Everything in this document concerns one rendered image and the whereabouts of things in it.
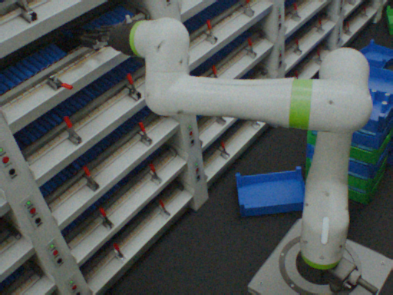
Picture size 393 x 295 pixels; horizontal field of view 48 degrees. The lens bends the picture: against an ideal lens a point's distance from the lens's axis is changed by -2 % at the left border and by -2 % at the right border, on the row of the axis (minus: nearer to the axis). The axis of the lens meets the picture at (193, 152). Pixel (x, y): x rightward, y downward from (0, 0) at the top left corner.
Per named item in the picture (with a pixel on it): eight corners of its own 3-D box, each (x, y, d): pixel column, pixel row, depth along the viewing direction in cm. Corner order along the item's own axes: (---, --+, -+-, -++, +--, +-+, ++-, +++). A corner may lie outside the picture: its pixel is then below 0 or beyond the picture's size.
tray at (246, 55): (271, 51, 215) (280, 28, 204) (193, 117, 182) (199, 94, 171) (237, 30, 221) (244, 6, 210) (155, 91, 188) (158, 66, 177)
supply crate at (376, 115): (397, 106, 180) (401, 89, 175) (381, 134, 169) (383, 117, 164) (328, 88, 196) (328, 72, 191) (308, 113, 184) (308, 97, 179)
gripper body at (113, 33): (135, 18, 118) (113, 18, 124) (112, 31, 114) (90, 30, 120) (143, 44, 123) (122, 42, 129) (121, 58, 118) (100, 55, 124)
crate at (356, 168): (388, 150, 196) (391, 137, 191) (372, 179, 184) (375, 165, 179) (325, 131, 211) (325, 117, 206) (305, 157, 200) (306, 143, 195)
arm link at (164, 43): (199, 18, 108) (166, 17, 100) (197, 71, 112) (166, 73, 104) (159, 17, 117) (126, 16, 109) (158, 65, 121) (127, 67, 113)
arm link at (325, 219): (343, 233, 142) (350, 190, 130) (342, 273, 130) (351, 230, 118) (302, 228, 145) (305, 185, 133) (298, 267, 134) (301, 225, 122)
